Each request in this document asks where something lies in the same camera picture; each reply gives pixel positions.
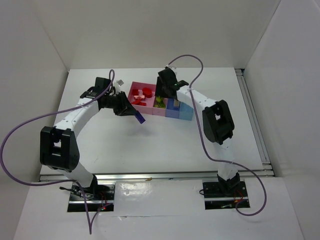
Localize aluminium side rail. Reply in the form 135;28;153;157
234;68;274;175

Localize dark blue lego brick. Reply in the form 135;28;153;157
134;111;146;124

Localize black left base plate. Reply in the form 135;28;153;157
67;183;116;213

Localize green lego brick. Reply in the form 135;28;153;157
154;104;166;109

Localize large red lego brick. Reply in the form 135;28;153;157
133;95;146;101

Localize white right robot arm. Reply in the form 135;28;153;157
155;67;240;196

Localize light blue container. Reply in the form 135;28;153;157
179;102;194;121

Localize small red lego brick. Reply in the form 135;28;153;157
131;89;140;96

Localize green lego plate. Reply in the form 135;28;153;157
155;96;165;106

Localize white lego brick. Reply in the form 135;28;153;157
173;99;180;108

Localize aluminium front rail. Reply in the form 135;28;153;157
39;169;275;182

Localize small pink container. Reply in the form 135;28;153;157
152;97;168;117

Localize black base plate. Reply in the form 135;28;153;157
199;181;250;210
67;183;116;213

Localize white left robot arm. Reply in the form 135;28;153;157
40;77;145;197

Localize dark blue container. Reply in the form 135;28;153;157
165;98;180;119

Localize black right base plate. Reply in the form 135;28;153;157
199;181;250;210

